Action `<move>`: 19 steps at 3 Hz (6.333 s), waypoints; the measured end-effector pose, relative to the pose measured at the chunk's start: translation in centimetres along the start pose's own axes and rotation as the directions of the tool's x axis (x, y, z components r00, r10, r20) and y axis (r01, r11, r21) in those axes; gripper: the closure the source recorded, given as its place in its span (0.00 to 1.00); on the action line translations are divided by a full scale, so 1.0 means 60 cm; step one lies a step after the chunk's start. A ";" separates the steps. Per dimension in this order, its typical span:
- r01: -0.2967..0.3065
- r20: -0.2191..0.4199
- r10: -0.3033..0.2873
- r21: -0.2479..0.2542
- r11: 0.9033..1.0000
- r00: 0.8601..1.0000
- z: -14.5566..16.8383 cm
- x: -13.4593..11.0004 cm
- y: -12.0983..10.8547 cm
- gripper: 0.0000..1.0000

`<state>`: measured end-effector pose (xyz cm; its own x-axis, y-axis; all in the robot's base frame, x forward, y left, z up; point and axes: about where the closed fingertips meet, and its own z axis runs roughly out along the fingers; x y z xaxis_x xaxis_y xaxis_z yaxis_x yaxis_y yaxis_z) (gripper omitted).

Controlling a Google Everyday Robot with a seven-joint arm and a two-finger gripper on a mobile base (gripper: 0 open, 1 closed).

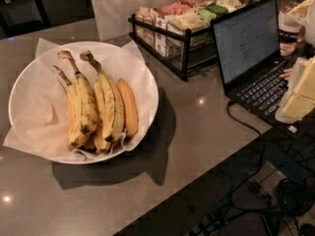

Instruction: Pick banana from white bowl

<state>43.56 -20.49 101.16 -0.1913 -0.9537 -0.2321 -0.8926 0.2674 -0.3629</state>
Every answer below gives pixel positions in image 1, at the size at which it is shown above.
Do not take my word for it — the black laptop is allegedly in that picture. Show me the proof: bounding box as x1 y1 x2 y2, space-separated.
212 0 314 139

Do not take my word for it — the white paper bag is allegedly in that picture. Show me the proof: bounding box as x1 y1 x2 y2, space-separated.
92 0 175 40

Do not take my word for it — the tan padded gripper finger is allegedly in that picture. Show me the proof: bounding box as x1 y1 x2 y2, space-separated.
279 0 315 45
276 57 315 124

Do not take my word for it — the white paper liner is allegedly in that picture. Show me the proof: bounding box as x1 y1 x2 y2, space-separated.
3 37 158 163

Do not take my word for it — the black laptop power cable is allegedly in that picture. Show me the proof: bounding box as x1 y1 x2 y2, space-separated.
225 99 264 138

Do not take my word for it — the black wire snack rack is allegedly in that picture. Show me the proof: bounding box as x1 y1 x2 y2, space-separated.
128 4 229 80

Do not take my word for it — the person's right hand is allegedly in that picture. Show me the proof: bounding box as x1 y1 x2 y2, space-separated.
280 69 292 81

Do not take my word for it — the white bowl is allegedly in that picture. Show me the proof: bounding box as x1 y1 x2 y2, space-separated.
8 40 159 165

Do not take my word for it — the right-bunch yellow banana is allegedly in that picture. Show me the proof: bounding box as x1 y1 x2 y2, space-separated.
80 51 124 142

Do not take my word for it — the spotted yellow banana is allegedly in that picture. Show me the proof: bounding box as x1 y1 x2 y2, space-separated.
58 50 97 135

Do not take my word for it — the smooth orange-yellow banana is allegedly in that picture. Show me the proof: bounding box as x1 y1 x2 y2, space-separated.
117 79 138 139

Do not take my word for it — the long-stem yellow banana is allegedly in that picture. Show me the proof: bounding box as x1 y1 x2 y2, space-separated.
55 66 90 150

